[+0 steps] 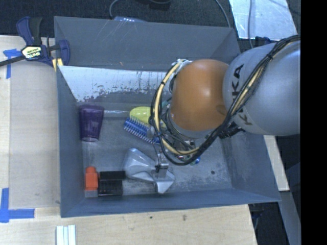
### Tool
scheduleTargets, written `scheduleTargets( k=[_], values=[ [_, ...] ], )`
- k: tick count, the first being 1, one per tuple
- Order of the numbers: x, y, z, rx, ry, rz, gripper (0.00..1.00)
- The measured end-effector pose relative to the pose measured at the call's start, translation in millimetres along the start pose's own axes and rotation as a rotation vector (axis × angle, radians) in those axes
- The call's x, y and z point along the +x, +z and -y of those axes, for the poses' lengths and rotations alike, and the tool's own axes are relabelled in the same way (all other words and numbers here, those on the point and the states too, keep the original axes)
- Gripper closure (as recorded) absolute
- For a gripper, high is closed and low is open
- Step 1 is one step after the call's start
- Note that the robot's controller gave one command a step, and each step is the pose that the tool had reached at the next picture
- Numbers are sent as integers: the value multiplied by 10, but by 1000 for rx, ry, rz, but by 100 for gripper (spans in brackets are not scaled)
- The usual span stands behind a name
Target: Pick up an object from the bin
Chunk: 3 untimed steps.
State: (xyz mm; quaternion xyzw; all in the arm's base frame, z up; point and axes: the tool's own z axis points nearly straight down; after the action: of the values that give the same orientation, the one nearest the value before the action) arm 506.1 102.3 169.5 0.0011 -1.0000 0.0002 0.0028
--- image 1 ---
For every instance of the purple plastic cup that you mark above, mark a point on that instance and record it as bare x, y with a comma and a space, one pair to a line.
90, 122

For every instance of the orange and grey block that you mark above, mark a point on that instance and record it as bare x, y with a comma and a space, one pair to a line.
91, 180

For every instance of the yellow and blue brush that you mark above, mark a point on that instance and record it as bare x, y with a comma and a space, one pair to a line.
139, 126

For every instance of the pale wood board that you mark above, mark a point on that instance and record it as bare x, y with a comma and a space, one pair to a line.
33, 136

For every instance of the black rectangular box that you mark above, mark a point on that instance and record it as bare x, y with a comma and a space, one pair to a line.
111, 186

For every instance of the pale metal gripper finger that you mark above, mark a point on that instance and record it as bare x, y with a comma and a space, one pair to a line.
164, 171
157, 170

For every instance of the grey metal bin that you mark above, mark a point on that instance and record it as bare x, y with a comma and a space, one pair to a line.
143, 47

